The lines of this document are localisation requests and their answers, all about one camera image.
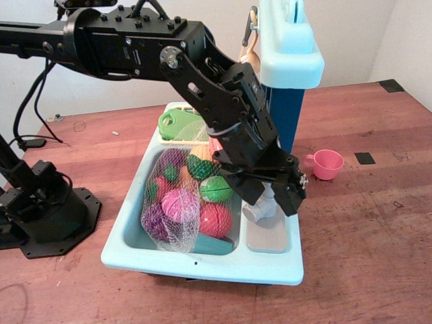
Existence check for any metal bolt on table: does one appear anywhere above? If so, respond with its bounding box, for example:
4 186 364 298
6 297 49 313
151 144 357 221
46 114 64 123

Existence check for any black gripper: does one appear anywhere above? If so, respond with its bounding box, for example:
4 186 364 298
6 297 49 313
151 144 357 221
205 117 307 217

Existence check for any black tape corner piece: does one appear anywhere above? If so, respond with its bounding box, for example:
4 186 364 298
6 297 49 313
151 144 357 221
378 79 405 93

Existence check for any red toy tomato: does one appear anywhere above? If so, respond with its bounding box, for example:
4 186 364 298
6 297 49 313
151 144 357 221
199 202 233 238

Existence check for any hanging toy spoon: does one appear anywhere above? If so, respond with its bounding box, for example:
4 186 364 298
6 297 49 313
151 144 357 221
238 5 261 73

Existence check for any light blue toy sink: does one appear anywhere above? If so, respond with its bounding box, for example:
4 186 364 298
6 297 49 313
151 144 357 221
100 101 305 287

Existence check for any grey toy faucet lever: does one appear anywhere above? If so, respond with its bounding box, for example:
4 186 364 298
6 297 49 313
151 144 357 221
242 182 277 223

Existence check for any teal toy knife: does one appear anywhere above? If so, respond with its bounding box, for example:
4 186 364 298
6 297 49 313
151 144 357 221
193 234 234 255

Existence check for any blue toy kitchen shelf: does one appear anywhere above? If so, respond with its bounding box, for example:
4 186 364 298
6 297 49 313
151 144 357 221
258 0 325 152

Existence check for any pink toy cup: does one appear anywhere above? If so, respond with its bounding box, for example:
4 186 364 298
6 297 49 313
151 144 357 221
303 149 344 181

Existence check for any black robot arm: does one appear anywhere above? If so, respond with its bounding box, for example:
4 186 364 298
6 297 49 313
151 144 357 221
1 2 306 216

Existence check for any black cable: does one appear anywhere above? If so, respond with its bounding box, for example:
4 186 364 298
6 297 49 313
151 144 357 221
12 59 64 149

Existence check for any mesh bag of toy vegetables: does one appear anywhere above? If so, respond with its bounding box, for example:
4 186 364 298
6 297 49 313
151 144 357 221
140 139 233 252

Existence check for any black tape square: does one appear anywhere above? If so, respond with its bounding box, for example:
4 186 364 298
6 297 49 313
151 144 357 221
354 152 375 165

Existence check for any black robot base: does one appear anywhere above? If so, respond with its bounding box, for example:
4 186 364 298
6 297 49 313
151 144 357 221
1 140 102 259

